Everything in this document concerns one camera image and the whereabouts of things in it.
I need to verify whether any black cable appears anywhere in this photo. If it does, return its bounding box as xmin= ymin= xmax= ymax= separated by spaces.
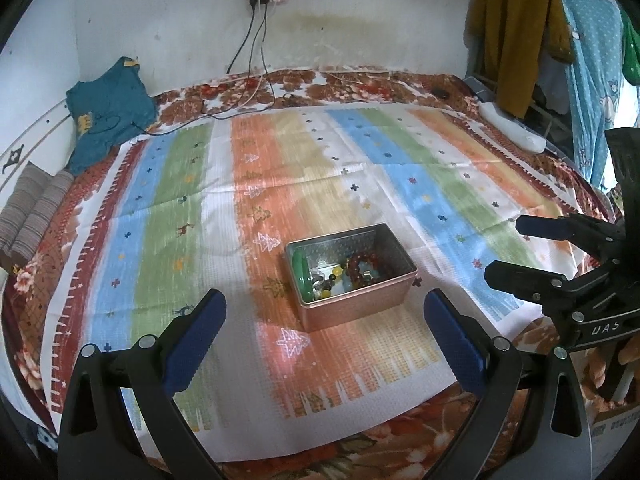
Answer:
xmin=80 ymin=2 xmax=301 ymax=136
xmin=227 ymin=2 xmax=256 ymax=75

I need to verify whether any green hanging item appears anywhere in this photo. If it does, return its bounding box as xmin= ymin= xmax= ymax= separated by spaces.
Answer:
xmin=620 ymin=10 xmax=640 ymax=86

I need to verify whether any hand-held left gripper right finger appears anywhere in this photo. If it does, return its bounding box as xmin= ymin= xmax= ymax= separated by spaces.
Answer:
xmin=422 ymin=288 xmax=593 ymax=480

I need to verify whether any blue polka-dot cloth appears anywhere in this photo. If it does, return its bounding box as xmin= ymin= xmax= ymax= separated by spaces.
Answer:
xmin=552 ymin=0 xmax=631 ymax=191

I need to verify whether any striped pastel blanket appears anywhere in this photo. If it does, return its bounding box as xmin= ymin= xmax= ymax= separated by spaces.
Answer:
xmin=45 ymin=105 xmax=616 ymax=433

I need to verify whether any yellow and dark bead bracelet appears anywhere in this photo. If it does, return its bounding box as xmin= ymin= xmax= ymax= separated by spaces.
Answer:
xmin=315 ymin=267 xmax=348 ymax=302

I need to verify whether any mustard hanging garment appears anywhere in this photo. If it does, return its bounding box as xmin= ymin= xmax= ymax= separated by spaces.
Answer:
xmin=467 ymin=0 xmax=573 ymax=118

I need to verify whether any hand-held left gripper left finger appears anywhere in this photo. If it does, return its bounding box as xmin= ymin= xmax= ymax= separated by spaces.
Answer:
xmin=57 ymin=288 xmax=227 ymax=480

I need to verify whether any brown striped cushion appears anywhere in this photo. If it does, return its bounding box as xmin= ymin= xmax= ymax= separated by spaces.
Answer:
xmin=0 ymin=161 xmax=75 ymax=268

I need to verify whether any cardboard box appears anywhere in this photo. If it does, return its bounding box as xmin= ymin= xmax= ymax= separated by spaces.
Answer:
xmin=592 ymin=402 xmax=640 ymax=480

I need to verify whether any white bed headboard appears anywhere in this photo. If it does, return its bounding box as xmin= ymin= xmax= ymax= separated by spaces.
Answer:
xmin=0 ymin=95 xmax=76 ymax=196

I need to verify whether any metal tin box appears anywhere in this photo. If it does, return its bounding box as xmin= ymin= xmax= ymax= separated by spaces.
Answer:
xmin=284 ymin=222 xmax=420 ymax=333

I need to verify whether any green jade bangle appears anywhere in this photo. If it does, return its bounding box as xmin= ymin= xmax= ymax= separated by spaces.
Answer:
xmin=292 ymin=252 xmax=313 ymax=303

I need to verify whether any teal knitted sweater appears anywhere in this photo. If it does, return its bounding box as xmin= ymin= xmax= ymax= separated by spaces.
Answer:
xmin=66 ymin=56 xmax=158 ymax=177

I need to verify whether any person's right hand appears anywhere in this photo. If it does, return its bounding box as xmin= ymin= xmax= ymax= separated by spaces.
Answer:
xmin=587 ymin=332 xmax=640 ymax=402

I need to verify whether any red bead bracelet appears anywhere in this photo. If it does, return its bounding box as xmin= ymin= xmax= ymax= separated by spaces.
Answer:
xmin=345 ymin=252 xmax=383 ymax=291

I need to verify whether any white cable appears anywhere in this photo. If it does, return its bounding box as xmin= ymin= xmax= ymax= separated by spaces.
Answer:
xmin=239 ymin=79 xmax=267 ymax=109

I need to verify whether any white long plastic object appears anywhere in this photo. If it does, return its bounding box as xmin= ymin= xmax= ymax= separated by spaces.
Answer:
xmin=479 ymin=101 xmax=547 ymax=154

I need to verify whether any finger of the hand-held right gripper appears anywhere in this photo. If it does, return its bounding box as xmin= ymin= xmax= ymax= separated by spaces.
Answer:
xmin=484 ymin=259 xmax=626 ymax=319
xmin=515 ymin=212 xmax=626 ymax=261

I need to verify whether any multicolour glass bead bracelet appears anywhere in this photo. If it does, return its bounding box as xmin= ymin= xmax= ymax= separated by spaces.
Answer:
xmin=347 ymin=267 xmax=378 ymax=291

